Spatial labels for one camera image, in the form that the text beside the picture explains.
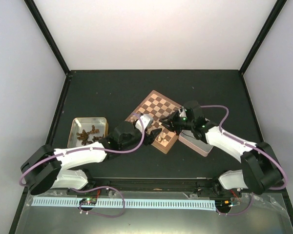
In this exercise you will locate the right control circuit board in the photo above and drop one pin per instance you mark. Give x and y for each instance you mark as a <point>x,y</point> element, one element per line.
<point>226,203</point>

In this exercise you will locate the pink plastic basket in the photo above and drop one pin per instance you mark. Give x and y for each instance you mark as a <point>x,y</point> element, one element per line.
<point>187,138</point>

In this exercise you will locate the white slotted cable duct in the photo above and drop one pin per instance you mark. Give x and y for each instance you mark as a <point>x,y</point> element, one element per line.
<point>129,203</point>

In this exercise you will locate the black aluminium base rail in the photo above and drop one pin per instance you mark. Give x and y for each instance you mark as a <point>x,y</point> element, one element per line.
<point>201,187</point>

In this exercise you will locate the left black frame post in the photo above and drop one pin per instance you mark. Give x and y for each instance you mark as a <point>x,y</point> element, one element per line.
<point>32,7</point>

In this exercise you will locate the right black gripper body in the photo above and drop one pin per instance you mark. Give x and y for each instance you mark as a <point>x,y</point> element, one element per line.
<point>182,124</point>

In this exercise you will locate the right black frame post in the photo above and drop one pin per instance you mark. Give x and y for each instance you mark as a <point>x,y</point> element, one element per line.
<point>269,22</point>

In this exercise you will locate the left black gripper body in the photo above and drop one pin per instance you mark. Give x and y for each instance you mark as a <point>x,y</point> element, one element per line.
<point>147,139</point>

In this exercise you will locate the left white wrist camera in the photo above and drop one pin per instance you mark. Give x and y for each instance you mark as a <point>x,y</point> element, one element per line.
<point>143,121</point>

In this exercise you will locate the pile of dark chess pieces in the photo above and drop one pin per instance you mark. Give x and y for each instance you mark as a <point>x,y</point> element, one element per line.
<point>89,137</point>

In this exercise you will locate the black frame post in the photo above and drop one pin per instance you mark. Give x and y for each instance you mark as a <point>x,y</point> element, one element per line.
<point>32,7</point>
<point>269,22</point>

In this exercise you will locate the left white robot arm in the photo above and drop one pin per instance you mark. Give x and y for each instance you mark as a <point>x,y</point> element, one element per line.
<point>50,168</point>

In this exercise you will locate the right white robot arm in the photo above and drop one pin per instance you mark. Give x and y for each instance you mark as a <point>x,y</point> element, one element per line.
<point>259,169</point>

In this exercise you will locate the left control circuit board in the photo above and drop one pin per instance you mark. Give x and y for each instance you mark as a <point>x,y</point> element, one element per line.
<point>88,201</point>

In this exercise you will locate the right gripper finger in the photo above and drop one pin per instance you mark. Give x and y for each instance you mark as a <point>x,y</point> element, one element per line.
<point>170,117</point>
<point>168,125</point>

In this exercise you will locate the wooden chessboard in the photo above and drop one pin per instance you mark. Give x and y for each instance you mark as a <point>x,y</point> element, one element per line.
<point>158,106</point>

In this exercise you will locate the control circuit board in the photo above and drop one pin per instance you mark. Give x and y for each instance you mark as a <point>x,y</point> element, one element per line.
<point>226,203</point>
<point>88,201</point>

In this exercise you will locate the yellow plastic tray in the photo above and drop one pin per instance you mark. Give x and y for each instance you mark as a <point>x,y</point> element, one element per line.
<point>87,130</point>

